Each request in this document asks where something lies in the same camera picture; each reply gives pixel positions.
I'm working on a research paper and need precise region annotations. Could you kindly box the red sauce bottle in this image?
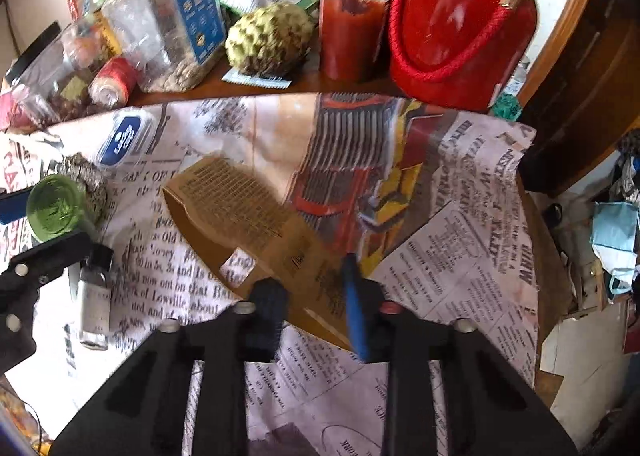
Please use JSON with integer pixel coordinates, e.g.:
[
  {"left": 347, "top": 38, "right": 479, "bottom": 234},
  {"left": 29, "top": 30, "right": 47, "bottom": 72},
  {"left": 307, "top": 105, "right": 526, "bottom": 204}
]
[{"left": 318, "top": 0, "right": 393, "bottom": 83}]

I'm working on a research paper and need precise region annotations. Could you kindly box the foil ball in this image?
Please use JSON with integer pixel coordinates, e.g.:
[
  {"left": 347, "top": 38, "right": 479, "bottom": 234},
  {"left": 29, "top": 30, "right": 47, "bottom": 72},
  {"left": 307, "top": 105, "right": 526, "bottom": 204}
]
[{"left": 50, "top": 152, "right": 108, "bottom": 224}]

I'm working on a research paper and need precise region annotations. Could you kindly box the small red can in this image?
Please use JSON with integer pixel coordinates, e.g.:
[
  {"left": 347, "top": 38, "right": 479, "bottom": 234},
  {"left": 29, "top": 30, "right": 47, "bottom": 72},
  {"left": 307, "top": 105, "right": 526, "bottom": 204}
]
[{"left": 89, "top": 55, "right": 138, "bottom": 107}]

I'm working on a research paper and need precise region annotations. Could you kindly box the red thermos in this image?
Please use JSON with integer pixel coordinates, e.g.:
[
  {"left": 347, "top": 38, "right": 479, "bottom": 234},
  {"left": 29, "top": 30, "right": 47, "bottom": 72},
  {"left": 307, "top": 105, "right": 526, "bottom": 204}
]
[{"left": 389, "top": 0, "right": 542, "bottom": 112}]

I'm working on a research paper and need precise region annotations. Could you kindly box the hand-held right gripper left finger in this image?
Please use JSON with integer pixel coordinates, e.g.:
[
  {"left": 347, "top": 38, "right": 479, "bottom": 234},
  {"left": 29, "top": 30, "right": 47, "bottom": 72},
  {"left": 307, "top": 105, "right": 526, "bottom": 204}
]
[{"left": 47, "top": 278, "right": 291, "bottom": 456}]

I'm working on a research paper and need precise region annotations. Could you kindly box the white paper strip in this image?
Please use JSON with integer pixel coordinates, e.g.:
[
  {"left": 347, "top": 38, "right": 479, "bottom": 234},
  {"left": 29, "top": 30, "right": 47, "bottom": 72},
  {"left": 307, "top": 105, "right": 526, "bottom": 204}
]
[{"left": 221, "top": 68, "right": 292, "bottom": 89}]

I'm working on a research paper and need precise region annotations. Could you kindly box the dark wooden door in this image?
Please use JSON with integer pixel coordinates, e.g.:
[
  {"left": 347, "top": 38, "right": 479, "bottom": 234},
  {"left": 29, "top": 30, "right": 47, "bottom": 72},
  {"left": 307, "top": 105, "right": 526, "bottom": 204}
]
[{"left": 517, "top": 0, "right": 640, "bottom": 197}]

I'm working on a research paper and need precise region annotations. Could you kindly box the custard apple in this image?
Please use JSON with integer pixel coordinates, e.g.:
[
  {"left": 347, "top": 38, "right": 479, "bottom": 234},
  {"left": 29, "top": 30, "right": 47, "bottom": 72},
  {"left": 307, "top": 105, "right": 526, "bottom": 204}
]
[{"left": 225, "top": 4, "right": 317, "bottom": 77}]

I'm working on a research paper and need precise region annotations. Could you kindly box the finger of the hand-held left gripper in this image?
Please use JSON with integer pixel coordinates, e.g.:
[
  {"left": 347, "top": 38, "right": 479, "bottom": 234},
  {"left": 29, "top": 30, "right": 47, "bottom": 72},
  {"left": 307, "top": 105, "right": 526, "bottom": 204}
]
[
  {"left": 0, "top": 188, "right": 33, "bottom": 226},
  {"left": 0, "top": 230, "right": 113, "bottom": 372}
]

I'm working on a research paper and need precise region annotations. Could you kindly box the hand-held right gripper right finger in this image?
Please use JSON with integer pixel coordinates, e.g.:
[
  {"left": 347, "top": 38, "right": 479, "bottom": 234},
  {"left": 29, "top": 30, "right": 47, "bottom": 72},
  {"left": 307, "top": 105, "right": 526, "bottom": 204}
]
[{"left": 342, "top": 252, "right": 581, "bottom": 456}]

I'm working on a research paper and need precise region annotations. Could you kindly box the wooden table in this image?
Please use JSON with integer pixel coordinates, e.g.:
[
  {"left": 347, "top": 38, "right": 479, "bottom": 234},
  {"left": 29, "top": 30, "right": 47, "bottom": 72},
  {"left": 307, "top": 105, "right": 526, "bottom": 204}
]
[{"left": 0, "top": 56, "right": 573, "bottom": 407}]

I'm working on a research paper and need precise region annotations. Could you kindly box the dark lid jar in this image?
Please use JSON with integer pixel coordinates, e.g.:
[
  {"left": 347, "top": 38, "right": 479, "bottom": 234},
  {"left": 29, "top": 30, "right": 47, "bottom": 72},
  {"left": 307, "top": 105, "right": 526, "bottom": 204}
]
[{"left": 10, "top": 21, "right": 121, "bottom": 127}]

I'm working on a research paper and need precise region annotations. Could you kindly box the pile of clothes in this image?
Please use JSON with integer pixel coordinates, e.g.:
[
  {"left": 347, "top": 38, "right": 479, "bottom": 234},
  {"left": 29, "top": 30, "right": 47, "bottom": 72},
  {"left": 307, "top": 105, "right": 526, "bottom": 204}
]
[{"left": 615, "top": 128, "right": 640, "bottom": 202}]

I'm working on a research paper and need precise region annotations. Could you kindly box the clear container blue label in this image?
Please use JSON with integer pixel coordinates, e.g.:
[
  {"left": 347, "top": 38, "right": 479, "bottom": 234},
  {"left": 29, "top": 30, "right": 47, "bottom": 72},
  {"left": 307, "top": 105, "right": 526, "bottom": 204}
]
[{"left": 95, "top": 107, "right": 153, "bottom": 167}]

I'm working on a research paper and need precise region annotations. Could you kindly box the brown cardboard carton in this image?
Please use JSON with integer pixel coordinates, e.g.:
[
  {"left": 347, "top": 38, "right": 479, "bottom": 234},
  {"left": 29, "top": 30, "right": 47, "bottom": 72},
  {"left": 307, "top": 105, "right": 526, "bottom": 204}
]
[{"left": 161, "top": 156, "right": 373, "bottom": 352}]

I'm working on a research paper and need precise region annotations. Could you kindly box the small glass bottle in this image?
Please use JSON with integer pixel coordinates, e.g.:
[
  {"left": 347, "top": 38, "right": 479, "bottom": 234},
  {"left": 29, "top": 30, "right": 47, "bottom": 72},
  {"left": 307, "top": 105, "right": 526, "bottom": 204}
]
[{"left": 77, "top": 246, "right": 115, "bottom": 352}]

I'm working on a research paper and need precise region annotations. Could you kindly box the green cloth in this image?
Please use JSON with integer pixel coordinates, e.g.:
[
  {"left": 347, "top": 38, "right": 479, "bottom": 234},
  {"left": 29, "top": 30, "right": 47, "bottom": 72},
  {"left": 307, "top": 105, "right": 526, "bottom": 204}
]
[{"left": 492, "top": 92, "right": 523, "bottom": 122}]

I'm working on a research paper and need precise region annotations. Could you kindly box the printed tablecloth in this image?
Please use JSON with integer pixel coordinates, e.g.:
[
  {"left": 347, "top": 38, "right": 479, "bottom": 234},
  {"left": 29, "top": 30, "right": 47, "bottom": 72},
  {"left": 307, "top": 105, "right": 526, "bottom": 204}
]
[{"left": 0, "top": 92, "right": 541, "bottom": 456}]

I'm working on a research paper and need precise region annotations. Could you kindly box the plastic jar gold lid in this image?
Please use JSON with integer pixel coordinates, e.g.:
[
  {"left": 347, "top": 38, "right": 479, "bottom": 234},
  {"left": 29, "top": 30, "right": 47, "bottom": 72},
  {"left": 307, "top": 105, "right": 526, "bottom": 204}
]
[{"left": 100, "top": 0, "right": 227, "bottom": 93}]

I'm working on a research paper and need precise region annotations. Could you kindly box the light blue bag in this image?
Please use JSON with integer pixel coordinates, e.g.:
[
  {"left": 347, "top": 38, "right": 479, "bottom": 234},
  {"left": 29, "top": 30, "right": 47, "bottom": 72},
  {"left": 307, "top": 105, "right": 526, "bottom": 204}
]
[{"left": 590, "top": 201, "right": 640, "bottom": 297}]

